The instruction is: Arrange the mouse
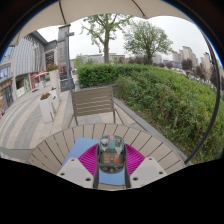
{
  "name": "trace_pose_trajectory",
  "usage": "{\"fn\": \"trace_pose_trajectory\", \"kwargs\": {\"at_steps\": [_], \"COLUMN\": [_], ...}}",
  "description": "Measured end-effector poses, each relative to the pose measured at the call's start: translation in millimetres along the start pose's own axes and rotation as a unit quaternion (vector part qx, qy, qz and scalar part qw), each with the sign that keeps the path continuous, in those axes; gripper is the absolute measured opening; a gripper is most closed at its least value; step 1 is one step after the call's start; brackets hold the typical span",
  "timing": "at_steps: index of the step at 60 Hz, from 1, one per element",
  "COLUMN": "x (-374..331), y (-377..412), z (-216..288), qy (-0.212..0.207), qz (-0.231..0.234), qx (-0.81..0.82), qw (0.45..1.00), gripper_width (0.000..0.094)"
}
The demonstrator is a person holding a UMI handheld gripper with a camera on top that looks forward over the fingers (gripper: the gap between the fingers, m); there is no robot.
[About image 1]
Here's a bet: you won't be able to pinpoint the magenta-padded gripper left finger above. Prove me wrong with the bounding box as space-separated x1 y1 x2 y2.
56 143 100 190

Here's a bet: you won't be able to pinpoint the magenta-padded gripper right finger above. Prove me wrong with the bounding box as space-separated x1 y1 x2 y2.
124 143 168 190

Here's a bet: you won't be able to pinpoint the transparent teal computer mouse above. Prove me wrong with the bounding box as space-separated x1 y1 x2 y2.
97 134 128 175

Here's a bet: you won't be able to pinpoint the blue mouse pad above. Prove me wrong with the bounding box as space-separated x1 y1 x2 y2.
62 137 126 187

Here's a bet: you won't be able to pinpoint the brown slatted outdoor chair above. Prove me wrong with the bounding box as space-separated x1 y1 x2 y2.
68 85 126 130

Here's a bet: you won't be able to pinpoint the white planter with flowers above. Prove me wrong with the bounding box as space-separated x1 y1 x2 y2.
38 92 56 124

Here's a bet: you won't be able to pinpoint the green hedge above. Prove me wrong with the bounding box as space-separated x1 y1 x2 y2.
76 63 224 164

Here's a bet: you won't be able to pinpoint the tall white flower planter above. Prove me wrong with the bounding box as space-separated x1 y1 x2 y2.
45 64 61 92

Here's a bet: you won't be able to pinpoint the dark curved parasol pole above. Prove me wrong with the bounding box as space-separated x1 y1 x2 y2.
183 33 223 165

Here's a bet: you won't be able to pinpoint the grey sign pylon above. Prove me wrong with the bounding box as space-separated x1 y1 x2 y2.
57 24 76 92

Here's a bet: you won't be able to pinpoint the grey striped facade building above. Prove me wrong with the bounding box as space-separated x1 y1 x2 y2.
0 30 59 111

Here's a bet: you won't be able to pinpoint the distant apartment towers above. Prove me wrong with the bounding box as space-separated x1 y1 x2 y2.
171 45 214 71

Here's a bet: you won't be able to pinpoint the slim-trunk green tree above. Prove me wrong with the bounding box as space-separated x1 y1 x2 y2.
79 13 133 65

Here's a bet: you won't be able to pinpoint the round-crowned green tree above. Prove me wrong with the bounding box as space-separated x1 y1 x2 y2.
122 19 174 65

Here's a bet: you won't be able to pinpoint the beige parasol canopy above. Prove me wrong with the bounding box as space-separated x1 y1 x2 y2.
9 0 198 45

